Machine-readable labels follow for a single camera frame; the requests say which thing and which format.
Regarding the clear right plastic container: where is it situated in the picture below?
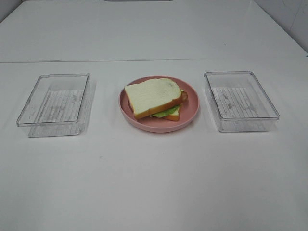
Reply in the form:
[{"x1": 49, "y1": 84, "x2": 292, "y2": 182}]
[{"x1": 204, "y1": 71, "x2": 280, "y2": 132}]

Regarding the pink plate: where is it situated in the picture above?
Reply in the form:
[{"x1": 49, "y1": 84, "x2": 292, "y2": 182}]
[{"x1": 119, "y1": 77, "x2": 200, "y2": 133}]

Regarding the clear plastic container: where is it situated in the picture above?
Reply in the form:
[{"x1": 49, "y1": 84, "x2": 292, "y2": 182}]
[
  {"x1": 16, "y1": 73, "x2": 96, "y2": 138},
  {"x1": 204, "y1": 71, "x2": 280, "y2": 132}
]

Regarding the green lettuce leaf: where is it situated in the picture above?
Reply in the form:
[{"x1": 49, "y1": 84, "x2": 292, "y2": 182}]
[{"x1": 150, "y1": 103, "x2": 180, "y2": 118}]

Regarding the bacon strip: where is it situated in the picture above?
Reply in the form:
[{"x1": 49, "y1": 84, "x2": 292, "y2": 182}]
[{"x1": 181, "y1": 91, "x2": 188, "y2": 103}]

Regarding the bread slice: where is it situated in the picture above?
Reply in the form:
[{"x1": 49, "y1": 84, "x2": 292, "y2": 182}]
[
  {"x1": 150, "y1": 105, "x2": 181, "y2": 122},
  {"x1": 125, "y1": 78, "x2": 183, "y2": 120}
]

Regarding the clear left plastic container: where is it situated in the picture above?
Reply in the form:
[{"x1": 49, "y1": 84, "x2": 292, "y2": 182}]
[{"x1": 16, "y1": 73, "x2": 96, "y2": 138}]

